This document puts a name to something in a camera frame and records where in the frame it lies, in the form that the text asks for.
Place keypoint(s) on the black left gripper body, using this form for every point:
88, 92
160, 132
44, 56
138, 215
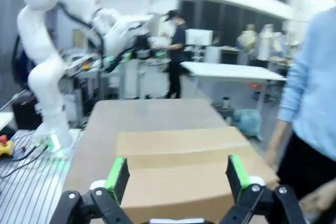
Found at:
141, 47

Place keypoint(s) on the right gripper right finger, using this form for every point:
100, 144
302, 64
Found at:
240, 179

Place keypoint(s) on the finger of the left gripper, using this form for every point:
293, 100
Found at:
127, 56
160, 54

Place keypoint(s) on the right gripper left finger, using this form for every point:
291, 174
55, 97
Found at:
115, 182

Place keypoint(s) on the brown cardboard box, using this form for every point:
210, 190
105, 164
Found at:
183, 161

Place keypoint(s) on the person's right forearm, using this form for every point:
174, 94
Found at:
279, 140

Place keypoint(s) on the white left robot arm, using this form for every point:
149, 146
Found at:
44, 77

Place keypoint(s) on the black equipment box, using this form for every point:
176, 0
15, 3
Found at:
26, 112

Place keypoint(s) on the person's left hand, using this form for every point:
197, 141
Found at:
316, 200

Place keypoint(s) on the person with black cap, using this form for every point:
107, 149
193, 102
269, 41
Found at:
176, 51

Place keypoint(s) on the white monitor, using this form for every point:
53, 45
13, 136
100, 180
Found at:
198, 37

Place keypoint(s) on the grey control desk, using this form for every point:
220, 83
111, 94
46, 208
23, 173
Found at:
81, 66

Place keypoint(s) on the light blue plastic bag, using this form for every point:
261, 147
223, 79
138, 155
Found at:
248, 123

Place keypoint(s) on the white rectangular work table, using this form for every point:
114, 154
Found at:
231, 72

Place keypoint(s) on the small silver can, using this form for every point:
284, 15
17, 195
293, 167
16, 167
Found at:
226, 102

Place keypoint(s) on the person in light blue shirt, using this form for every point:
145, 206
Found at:
312, 90

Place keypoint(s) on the yellow red emergency stop button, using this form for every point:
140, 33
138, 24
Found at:
5, 146

